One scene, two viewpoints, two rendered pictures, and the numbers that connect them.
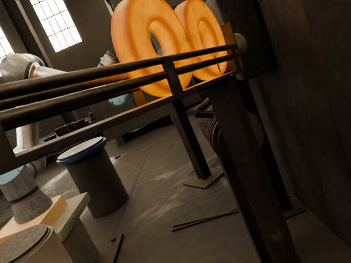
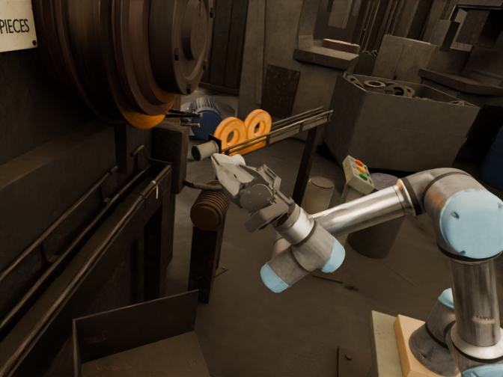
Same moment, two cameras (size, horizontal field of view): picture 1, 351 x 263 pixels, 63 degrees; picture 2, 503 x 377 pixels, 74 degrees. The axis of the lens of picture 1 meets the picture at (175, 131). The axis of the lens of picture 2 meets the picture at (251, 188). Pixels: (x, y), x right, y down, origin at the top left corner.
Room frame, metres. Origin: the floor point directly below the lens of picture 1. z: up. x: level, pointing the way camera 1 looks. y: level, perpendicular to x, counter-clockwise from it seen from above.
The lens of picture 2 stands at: (1.85, 0.05, 1.19)
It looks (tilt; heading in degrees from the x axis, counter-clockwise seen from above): 29 degrees down; 182
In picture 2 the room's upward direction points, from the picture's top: 10 degrees clockwise
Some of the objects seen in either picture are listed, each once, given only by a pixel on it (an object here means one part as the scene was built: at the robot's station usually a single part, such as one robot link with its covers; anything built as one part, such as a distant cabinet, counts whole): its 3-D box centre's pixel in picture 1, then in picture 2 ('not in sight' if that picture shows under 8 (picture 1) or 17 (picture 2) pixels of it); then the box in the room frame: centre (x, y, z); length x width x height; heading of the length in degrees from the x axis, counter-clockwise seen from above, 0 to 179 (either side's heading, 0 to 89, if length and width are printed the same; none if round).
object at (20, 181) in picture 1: (14, 177); (459, 316); (1.13, 0.66, 0.52); 0.13 x 0.12 x 0.14; 179
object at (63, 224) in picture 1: (43, 226); (424, 367); (1.13, 0.66, 0.28); 0.32 x 0.32 x 0.04; 83
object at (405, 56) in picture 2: not in sight; (406, 85); (-2.98, 1.68, 0.55); 1.10 x 0.53 x 1.10; 18
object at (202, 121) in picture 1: (252, 192); (207, 244); (0.74, -0.13, 0.27); 0.22 x 0.13 x 0.53; 178
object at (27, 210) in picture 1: (28, 202); (440, 342); (1.13, 0.66, 0.40); 0.15 x 0.15 x 0.10
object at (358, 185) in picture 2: not in sight; (342, 221); (0.41, 0.48, 0.31); 0.24 x 0.16 x 0.62; 178
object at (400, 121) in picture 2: not in sight; (386, 125); (-1.35, 1.08, 0.39); 1.03 x 0.83 x 0.77; 103
